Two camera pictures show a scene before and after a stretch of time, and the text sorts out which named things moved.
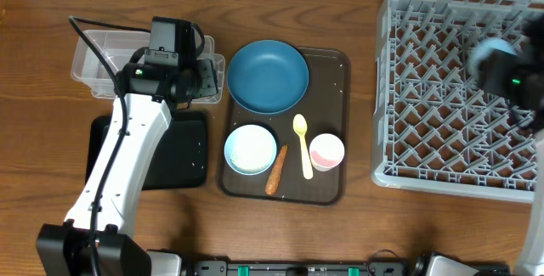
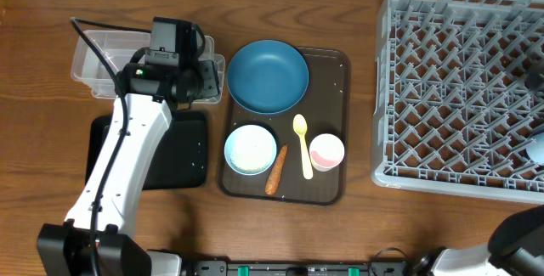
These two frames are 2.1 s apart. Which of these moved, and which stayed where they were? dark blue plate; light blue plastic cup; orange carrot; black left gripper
Moved: light blue plastic cup
Stayed: black left gripper; dark blue plate; orange carrot
